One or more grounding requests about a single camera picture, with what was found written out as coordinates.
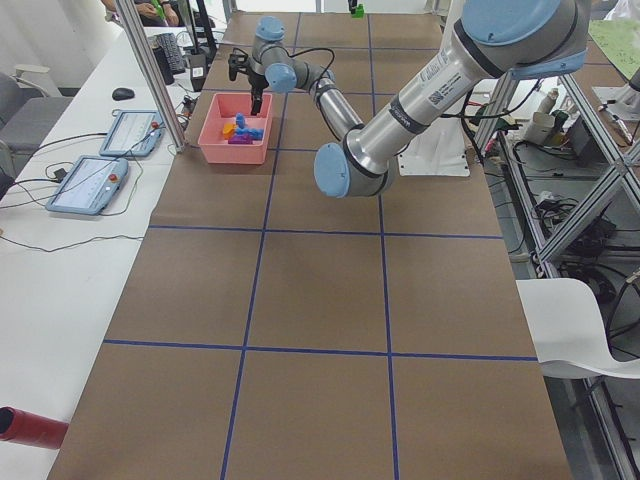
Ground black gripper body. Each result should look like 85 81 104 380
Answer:
248 71 267 100

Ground green block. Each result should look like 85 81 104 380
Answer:
350 4 365 18

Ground long blue block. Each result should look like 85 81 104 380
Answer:
235 127 264 141

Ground orange block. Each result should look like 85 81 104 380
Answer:
222 123 237 140

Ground purple block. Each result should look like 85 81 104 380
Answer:
228 135 254 145

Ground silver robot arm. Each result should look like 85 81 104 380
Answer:
248 1 591 198

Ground pink plastic box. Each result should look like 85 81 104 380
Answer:
198 92 273 165

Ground black keyboard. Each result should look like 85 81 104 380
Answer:
149 33 186 85

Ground far blue teach pendant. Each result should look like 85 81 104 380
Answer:
99 110 164 157

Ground blue teach pendant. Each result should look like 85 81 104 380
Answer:
45 155 129 216
99 110 164 157

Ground black computer mouse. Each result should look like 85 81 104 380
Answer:
112 87 135 101

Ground near blue teach pendant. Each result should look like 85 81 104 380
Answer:
45 155 129 216

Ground red cylinder bottle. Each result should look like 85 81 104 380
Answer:
1 406 69 449

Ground aluminium frame post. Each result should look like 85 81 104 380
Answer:
115 0 186 153

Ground white pedestal column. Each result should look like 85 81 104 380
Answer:
397 0 470 177

